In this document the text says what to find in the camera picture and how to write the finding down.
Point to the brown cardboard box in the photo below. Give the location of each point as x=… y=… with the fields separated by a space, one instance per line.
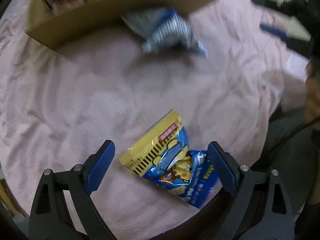
x=52 y=30

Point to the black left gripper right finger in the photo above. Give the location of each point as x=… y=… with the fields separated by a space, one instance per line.
x=235 y=181

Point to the pink bed duvet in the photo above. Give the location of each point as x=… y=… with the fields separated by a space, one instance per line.
x=58 y=107

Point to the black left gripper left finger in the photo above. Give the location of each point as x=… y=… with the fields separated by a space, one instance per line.
x=82 y=182

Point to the blue yellow bear snack bag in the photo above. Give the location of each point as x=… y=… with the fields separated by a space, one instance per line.
x=163 y=157

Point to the blue white snack bag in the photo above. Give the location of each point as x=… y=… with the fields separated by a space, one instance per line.
x=163 y=28

